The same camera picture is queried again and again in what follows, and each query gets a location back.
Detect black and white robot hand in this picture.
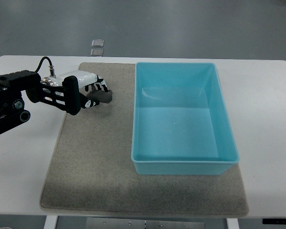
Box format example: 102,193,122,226
54,70,109,108

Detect brown toy hippo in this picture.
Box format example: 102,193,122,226
86,90,112,103

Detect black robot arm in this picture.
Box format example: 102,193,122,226
0,56,90,135

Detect blue plastic box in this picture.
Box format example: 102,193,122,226
131,62,239,175

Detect lower floor outlet plate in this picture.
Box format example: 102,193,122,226
91,49,103,57

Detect floor outlet plate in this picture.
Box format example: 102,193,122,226
91,39,104,47
91,49,103,57

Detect upper floor outlet plate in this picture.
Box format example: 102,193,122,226
91,39,104,47

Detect grey felt mat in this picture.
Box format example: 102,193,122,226
40,62,249,218

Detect white left table leg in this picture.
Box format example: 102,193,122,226
43,215,58,229

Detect white table leg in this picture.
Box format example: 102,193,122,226
43,215,58,229
226,218,240,229

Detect white right table leg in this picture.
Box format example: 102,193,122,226
226,218,240,229

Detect black table control panel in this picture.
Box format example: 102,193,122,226
262,218,286,225

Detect metal table base plate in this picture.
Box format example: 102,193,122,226
85,218,205,229

